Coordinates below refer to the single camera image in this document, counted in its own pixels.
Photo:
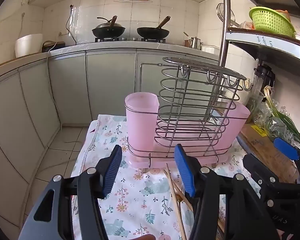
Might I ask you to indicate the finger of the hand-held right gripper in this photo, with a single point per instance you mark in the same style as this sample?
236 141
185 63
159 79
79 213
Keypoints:
255 166
285 148

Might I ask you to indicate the clear bag of greens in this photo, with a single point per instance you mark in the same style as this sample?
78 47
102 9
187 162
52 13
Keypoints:
270 127

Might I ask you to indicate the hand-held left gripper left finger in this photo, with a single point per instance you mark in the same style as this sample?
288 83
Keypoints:
112 170

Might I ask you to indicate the white lidded container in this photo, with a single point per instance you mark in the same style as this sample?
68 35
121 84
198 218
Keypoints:
210 49

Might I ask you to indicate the metal storage shelf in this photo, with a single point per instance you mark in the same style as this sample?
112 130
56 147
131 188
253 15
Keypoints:
277 47

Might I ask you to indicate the cardboard box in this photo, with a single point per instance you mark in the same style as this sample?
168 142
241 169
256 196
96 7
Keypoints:
265 150

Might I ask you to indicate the black wok with lid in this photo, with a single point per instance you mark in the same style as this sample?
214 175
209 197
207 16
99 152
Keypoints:
107 31

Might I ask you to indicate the gas stove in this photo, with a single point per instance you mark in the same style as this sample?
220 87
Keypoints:
130 39

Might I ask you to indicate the metal skimmer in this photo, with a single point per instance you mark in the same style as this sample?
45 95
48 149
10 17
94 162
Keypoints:
221 11

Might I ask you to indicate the green plastic basket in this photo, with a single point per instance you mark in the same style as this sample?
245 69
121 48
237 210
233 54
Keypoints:
272 22

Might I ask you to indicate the floral printed cloth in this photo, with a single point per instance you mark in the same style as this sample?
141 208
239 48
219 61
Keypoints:
135 205

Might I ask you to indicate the black open wok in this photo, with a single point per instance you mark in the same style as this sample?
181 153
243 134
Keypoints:
152 32

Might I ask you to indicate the wooden chopstick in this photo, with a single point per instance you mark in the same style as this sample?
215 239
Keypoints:
177 188
176 205
182 196

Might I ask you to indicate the grey kitchen base cabinets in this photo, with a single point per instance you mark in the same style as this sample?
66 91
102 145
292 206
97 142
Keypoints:
110 80

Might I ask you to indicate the black blender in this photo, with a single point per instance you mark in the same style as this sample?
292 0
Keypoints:
263 75

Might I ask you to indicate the pink plastic drip tray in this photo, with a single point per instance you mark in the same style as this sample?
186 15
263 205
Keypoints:
170 158

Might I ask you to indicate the pink plastic utensil cup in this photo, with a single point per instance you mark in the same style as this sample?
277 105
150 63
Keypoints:
140 125
236 127

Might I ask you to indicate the brown basket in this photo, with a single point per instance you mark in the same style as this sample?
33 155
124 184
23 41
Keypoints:
52 47

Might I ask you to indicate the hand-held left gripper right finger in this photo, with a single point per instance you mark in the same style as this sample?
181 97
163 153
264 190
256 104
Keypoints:
185 172

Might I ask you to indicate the food packet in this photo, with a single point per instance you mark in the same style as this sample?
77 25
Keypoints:
247 25

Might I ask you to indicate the green onions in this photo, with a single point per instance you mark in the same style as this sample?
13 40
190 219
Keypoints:
285 120

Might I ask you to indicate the stainless steel pot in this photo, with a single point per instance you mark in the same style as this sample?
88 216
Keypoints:
195 43

